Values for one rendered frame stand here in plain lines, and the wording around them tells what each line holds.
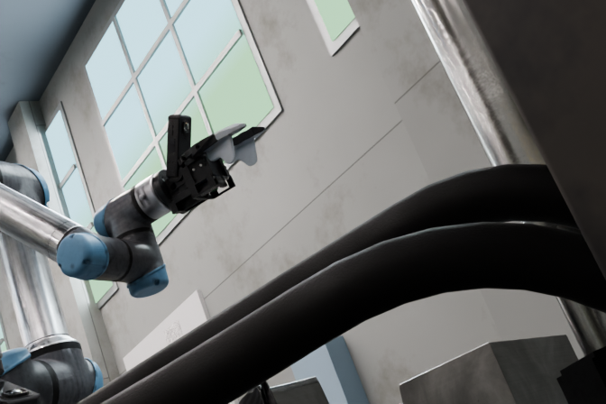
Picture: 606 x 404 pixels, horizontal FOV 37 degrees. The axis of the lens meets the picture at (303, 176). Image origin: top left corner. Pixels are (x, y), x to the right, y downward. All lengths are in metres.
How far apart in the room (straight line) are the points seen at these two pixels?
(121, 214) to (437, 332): 2.41
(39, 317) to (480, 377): 1.02
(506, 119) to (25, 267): 1.39
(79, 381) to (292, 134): 2.91
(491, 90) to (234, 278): 4.51
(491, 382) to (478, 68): 0.49
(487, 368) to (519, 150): 0.47
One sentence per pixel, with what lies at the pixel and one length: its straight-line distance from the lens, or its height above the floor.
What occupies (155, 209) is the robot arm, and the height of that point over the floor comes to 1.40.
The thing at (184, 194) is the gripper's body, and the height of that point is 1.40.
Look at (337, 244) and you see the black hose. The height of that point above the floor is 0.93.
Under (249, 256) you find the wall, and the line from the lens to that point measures 4.88.
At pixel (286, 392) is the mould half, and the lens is 0.87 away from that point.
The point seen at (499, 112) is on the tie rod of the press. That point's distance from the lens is 0.55.
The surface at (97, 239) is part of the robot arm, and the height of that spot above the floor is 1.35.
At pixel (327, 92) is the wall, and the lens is 4.28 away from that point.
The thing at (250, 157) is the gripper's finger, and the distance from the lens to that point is 1.61.
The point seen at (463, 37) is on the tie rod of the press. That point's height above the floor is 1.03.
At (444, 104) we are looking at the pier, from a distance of 3.53.
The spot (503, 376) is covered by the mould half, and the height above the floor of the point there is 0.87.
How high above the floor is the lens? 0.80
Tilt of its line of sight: 20 degrees up
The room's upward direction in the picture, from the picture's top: 22 degrees counter-clockwise
